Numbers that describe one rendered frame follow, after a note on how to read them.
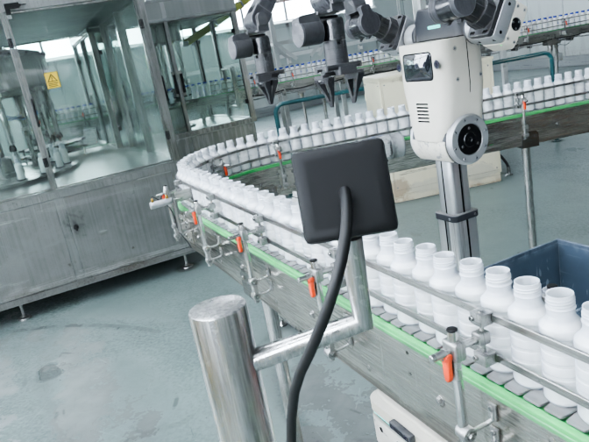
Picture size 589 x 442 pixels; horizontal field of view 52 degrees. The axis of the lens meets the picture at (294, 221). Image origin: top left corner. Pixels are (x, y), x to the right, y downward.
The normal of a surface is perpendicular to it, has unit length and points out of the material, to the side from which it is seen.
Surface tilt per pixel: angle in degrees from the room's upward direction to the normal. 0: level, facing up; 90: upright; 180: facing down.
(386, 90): 90
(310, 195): 72
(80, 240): 90
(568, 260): 90
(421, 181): 90
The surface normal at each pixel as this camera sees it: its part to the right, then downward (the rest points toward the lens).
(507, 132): 0.13, 0.25
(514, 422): -0.88, 0.27
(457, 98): 0.45, 0.34
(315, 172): -0.06, -0.03
